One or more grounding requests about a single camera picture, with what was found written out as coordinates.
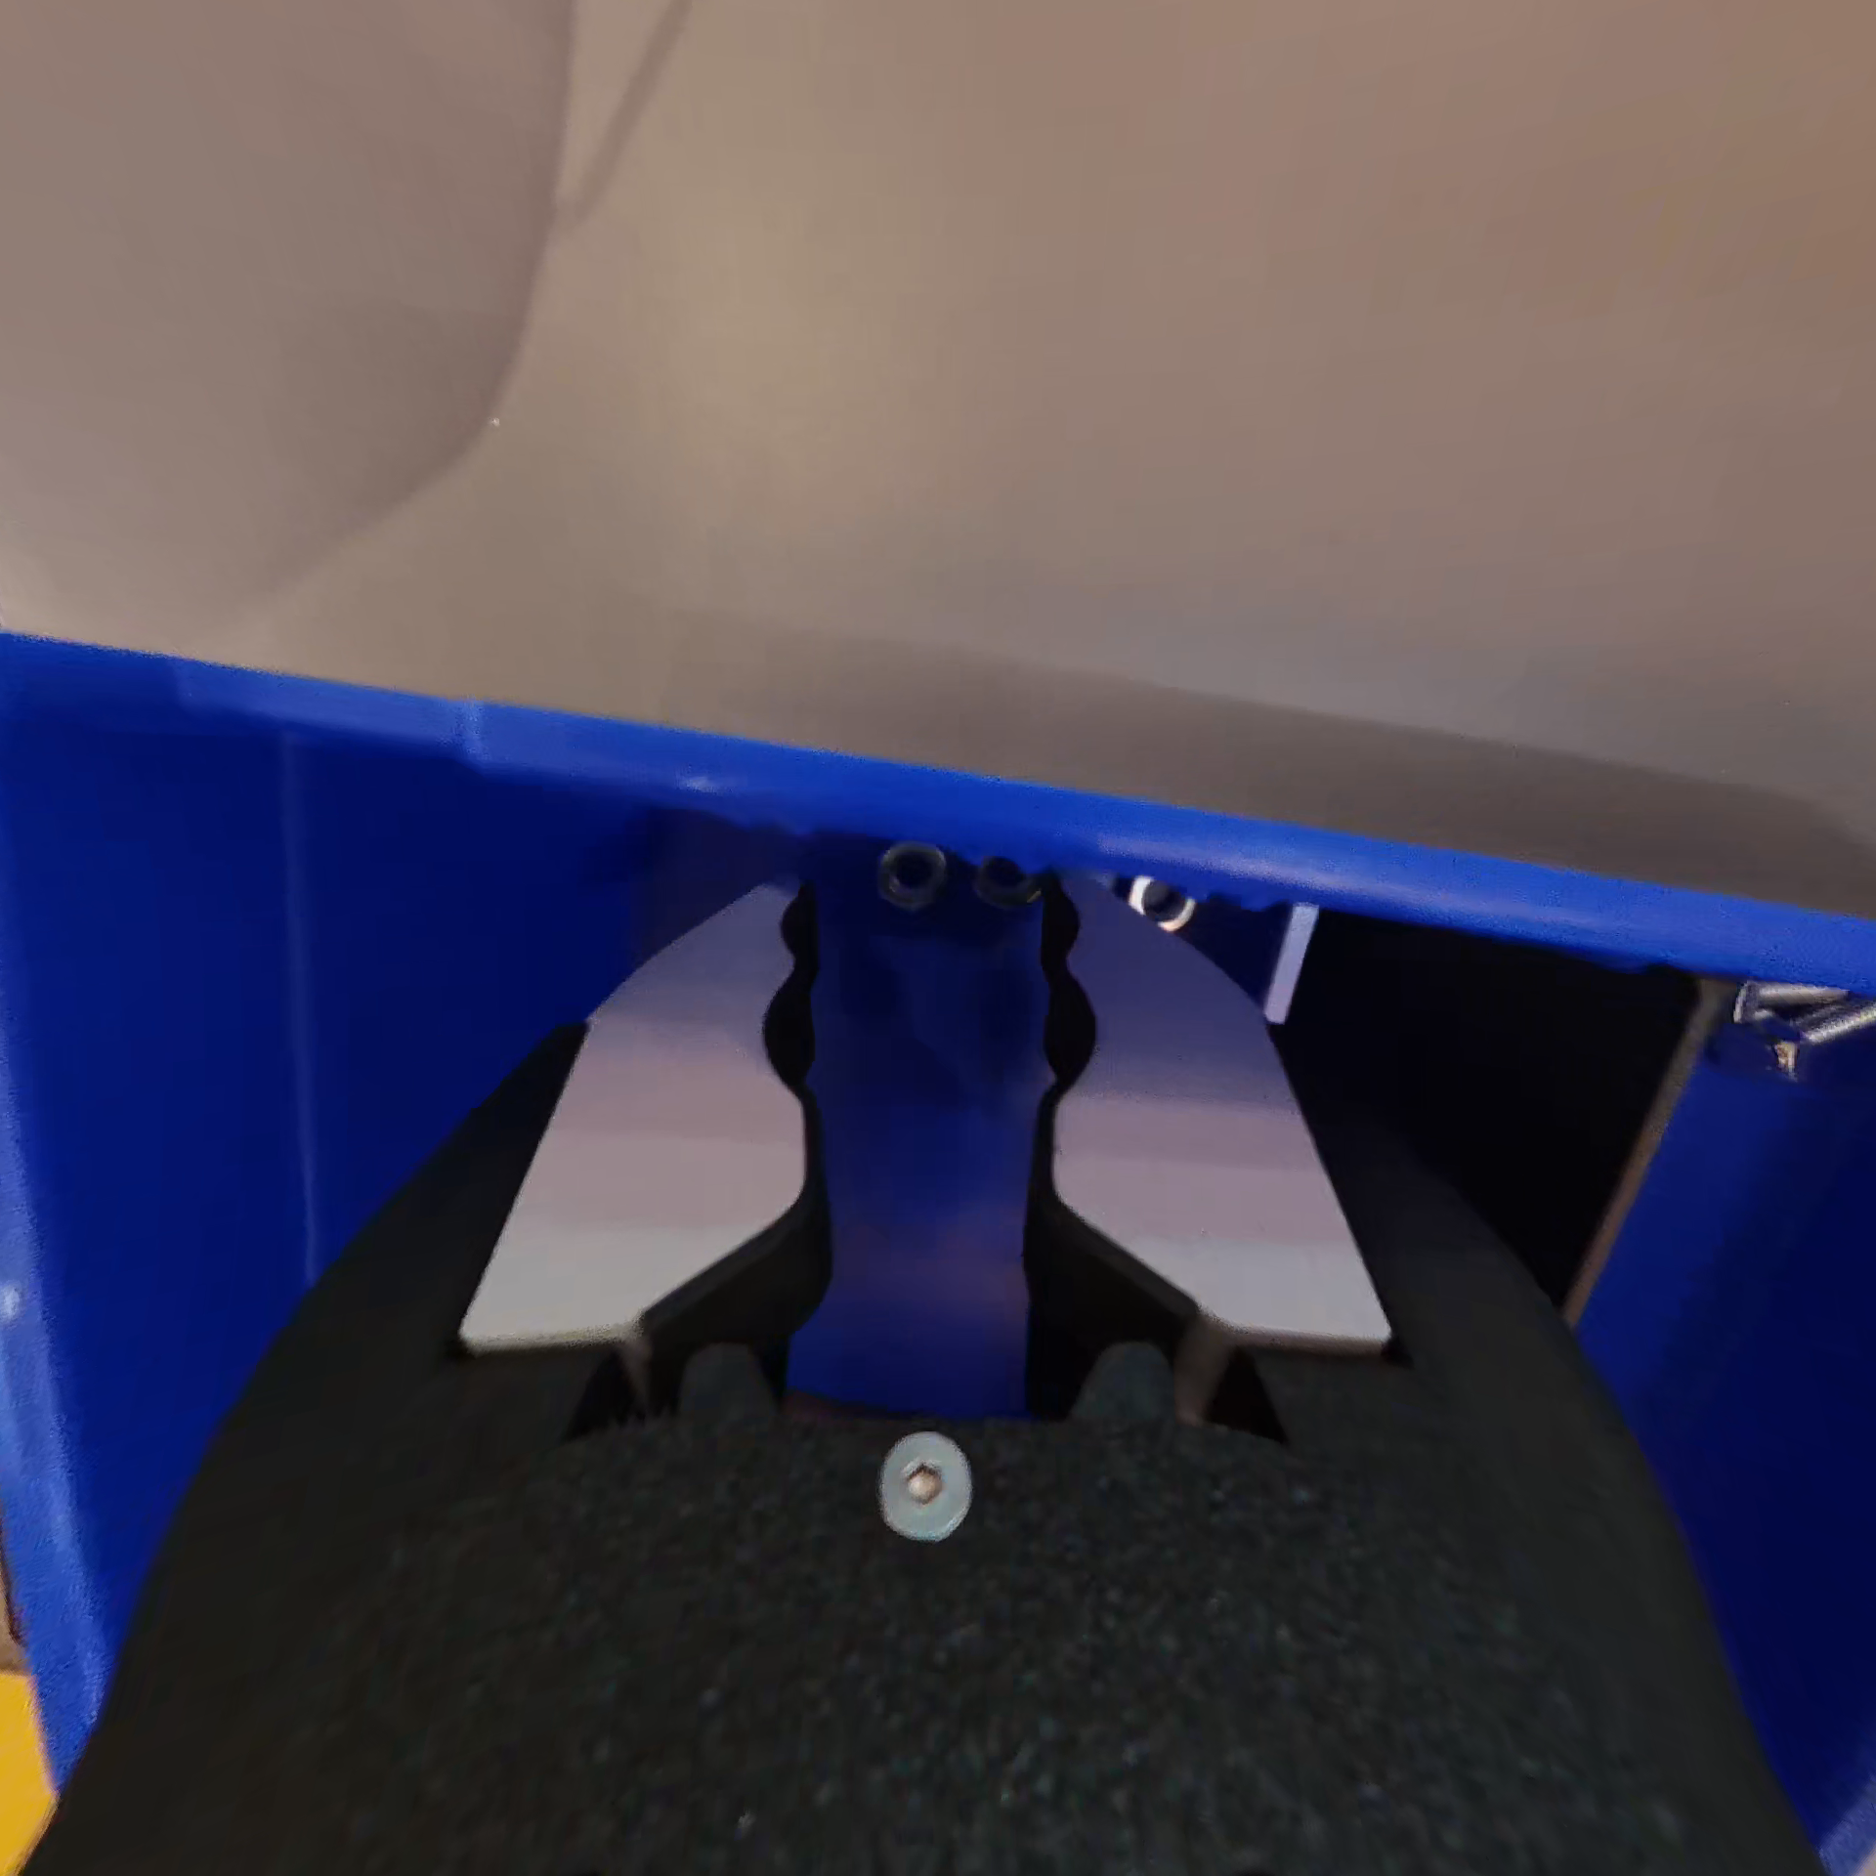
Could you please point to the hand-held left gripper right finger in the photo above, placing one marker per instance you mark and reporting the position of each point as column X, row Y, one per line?
column 1217, row 1173

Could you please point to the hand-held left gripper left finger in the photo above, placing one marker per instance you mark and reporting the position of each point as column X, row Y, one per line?
column 631, row 1173

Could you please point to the blue divided storage bin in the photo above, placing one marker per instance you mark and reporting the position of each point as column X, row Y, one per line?
column 294, row 1027

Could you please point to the silver bolt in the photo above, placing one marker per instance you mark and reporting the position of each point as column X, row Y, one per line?
column 1825, row 1023

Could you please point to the yellow storage bin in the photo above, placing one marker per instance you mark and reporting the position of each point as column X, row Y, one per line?
column 17, row 1775

